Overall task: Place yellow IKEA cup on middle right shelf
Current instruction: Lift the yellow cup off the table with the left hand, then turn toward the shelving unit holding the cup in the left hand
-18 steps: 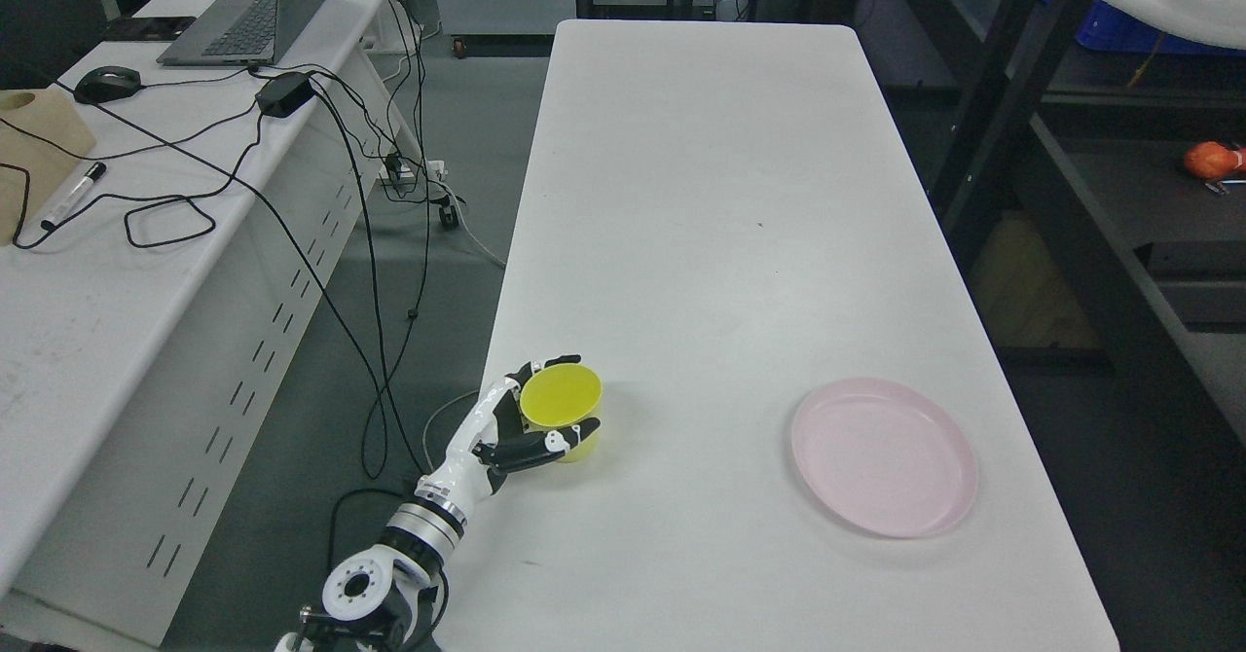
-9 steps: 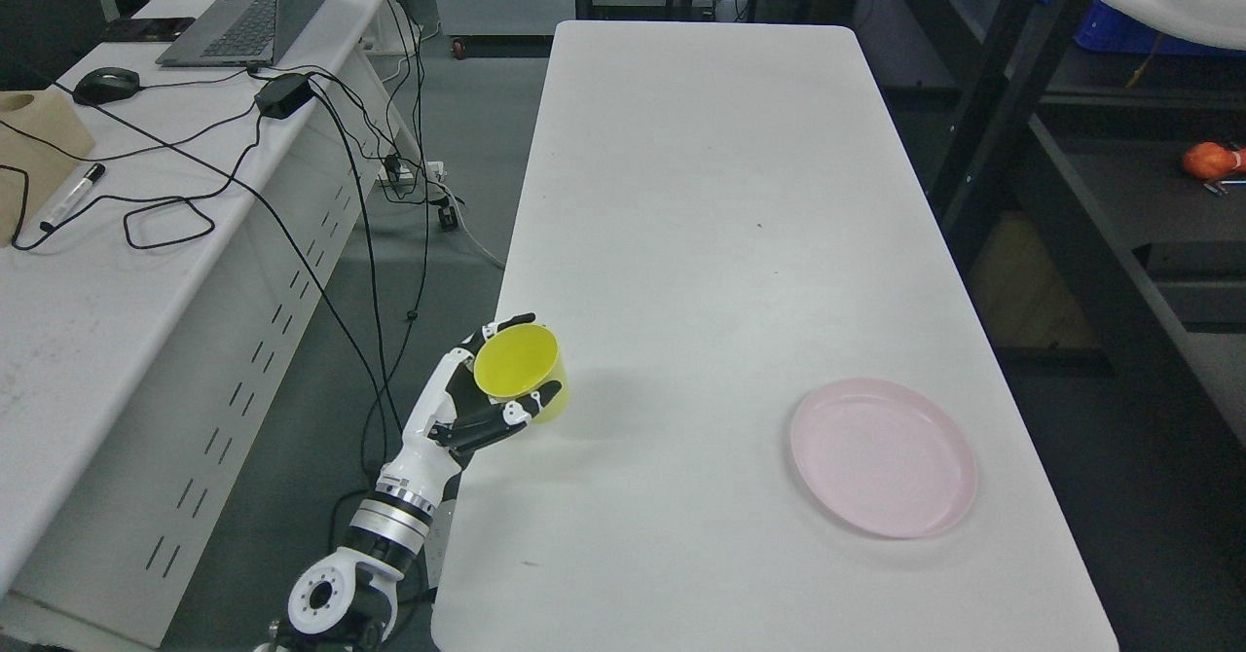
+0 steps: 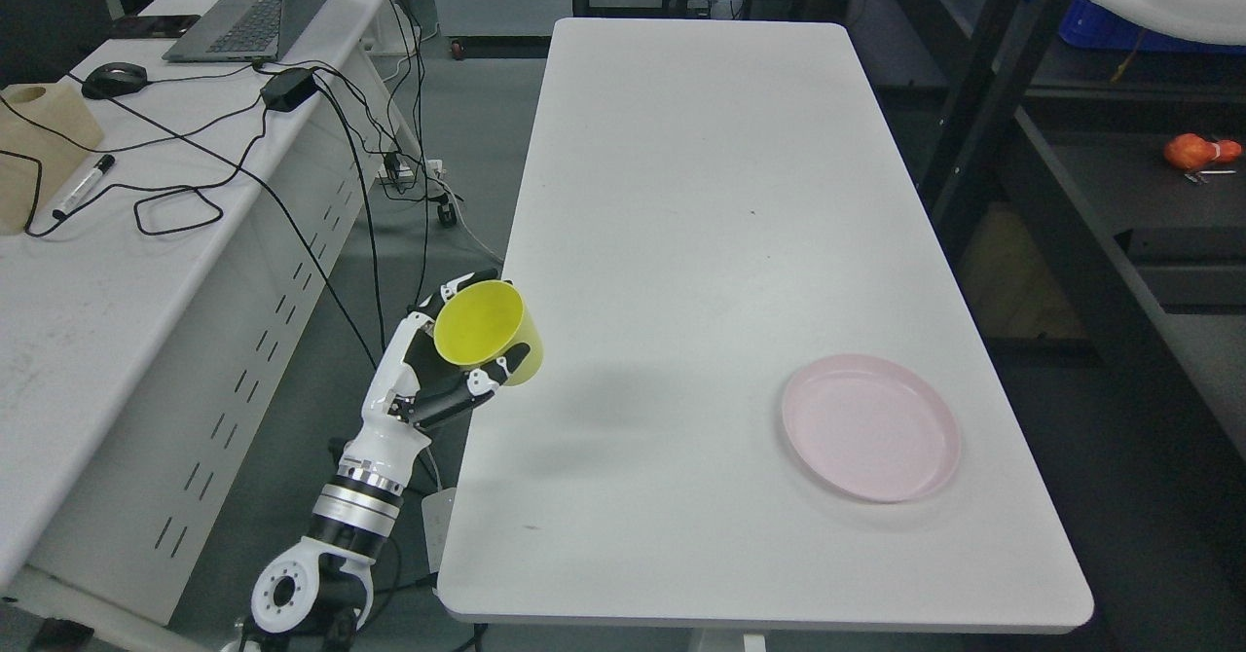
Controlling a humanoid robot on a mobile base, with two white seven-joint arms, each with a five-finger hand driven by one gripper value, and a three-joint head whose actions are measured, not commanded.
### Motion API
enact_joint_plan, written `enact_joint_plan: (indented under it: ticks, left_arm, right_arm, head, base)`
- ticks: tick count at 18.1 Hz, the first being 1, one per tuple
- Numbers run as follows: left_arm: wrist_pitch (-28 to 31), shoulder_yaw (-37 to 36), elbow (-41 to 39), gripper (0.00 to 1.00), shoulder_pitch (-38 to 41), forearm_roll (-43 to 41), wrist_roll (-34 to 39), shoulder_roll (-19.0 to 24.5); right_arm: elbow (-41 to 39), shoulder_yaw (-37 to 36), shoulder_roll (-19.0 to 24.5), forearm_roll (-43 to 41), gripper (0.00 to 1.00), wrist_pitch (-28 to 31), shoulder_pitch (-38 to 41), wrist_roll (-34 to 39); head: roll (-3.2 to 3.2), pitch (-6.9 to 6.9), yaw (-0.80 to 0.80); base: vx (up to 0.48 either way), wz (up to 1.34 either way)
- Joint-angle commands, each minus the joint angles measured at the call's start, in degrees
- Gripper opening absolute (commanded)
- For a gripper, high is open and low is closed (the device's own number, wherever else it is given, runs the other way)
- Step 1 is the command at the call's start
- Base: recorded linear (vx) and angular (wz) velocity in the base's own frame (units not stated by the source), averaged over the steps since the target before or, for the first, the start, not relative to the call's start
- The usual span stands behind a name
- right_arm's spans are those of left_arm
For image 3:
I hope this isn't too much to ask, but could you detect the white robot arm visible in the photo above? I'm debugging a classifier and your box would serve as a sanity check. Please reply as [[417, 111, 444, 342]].
[[226, 467, 402, 651]]

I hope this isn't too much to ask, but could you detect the blue plastic crate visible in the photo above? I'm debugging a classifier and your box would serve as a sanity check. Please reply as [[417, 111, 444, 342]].
[[1059, 0, 1245, 56]]

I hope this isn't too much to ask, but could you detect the pink plastic plate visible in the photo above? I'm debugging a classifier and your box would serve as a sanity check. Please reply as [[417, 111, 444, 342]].
[[782, 354, 962, 504]]

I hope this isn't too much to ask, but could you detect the black white marker pen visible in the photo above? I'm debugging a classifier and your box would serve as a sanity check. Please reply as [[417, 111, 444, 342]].
[[51, 155, 116, 222]]

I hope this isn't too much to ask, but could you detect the grey laptop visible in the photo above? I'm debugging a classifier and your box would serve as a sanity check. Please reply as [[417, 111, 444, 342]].
[[162, 0, 326, 64]]

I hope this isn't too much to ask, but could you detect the black looped cable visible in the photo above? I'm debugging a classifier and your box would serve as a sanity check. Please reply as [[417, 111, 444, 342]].
[[133, 185, 226, 237]]

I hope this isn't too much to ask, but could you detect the black computer mouse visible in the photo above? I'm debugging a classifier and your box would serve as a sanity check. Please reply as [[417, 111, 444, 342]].
[[80, 61, 151, 98]]

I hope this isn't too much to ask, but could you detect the black power adapter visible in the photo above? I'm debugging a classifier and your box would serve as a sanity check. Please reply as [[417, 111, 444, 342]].
[[260, 67, 316, 113]]

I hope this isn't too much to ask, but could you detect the black smartphone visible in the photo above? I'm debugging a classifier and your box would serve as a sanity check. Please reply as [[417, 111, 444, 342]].
[[108, 14, 201, 40]]

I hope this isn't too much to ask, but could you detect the beige cardboard box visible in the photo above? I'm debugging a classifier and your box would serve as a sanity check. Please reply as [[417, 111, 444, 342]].
[[1, 84, 103, 236]]

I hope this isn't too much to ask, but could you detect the yellow plastic cup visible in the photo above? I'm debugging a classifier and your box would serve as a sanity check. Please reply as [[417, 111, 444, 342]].
[[434, 280, 543, 386]]

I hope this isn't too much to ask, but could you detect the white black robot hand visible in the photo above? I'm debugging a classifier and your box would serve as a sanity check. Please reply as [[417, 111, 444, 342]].
[[336, 268, 530, 489]]

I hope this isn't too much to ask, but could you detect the black metal shelf rack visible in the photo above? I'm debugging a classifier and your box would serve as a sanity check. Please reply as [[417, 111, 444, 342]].
[[893, 0, 1245, 453]]

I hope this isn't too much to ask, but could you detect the white side desk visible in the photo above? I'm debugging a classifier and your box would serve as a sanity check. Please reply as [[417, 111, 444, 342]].
[[2, 0, 409, 651]]

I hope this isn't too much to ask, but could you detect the grey office chair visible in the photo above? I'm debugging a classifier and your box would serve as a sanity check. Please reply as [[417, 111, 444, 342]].
[[1, 0, 125, 86]]

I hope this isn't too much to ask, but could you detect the white power strip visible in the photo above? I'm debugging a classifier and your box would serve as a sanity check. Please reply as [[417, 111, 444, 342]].
[[378, 152, 445, 192]]

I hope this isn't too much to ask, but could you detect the orange toy on shelf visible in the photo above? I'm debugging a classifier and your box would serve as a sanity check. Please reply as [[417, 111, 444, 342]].
[[1163, 133, 1244, 170]]

